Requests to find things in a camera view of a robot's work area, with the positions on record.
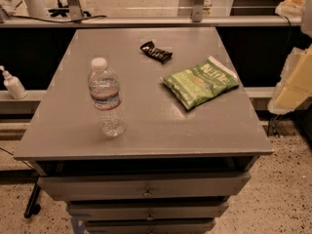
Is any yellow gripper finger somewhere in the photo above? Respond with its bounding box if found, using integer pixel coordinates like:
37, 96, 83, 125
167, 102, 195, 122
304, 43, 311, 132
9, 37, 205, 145
267, 46, 312, 115
275, 0, 311, 17

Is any black rxbar chocolate wrapper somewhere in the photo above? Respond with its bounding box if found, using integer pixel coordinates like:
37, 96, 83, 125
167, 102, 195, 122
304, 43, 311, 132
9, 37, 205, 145
140, 41, 173, 63

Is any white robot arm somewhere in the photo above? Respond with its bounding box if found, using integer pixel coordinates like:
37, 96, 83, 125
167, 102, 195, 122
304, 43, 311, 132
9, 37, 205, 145
267, 0, 312, 115

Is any clear plastic water bottle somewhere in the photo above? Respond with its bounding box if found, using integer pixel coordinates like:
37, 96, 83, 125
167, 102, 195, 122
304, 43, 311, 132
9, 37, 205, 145
88, 58, 126, 137

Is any white pump dispenser bottle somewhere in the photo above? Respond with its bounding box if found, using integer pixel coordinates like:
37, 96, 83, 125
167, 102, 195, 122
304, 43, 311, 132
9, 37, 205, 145
0, 65, 27, 99

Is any green kettle chips bag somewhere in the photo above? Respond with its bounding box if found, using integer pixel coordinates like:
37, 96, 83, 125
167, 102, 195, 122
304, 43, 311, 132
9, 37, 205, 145
161, 57, 239, 110

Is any grey drawer cabinet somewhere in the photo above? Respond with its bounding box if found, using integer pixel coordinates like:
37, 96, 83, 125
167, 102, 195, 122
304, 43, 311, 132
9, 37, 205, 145
16, 27, 272, 234

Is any grey metal bracket post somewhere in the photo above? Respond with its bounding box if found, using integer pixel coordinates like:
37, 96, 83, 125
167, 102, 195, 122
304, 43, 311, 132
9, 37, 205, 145
192, 0, 205, 22

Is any grey metal frame post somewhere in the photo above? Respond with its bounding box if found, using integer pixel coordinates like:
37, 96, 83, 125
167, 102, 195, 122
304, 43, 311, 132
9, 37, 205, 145
67, 0, 84, 20

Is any black cable on rail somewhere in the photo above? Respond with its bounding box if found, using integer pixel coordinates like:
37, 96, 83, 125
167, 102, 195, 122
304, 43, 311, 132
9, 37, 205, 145
9, 14, 107, 23

